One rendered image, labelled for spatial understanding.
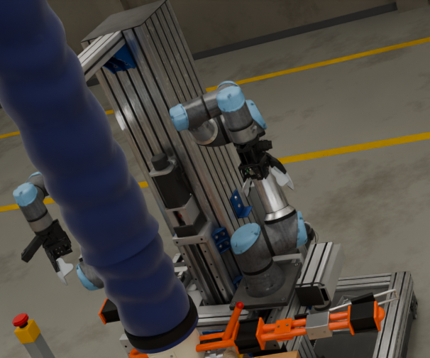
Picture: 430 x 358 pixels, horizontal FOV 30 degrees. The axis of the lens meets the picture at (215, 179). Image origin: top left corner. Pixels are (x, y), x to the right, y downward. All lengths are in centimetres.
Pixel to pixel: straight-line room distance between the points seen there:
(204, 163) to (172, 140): 14
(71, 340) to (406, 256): 212
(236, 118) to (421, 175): 318
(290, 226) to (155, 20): 83
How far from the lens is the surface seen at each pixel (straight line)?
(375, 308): 231
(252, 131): 224
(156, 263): 227
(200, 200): 290
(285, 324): 238
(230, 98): 219
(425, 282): 436
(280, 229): 272
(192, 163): 284
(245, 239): 272
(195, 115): 230
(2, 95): 208
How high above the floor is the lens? 261
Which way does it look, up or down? 25 degrees down
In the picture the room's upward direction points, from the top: 23 degrees counter-clockwise
